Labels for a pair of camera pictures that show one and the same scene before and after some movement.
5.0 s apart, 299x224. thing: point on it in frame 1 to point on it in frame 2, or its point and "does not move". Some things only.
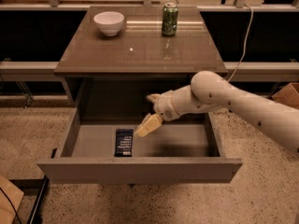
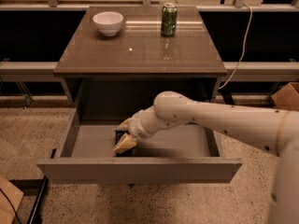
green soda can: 170,19 does not move
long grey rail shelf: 242,71 does not move
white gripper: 163,106 to 136,127
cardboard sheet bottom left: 16,195 does not move
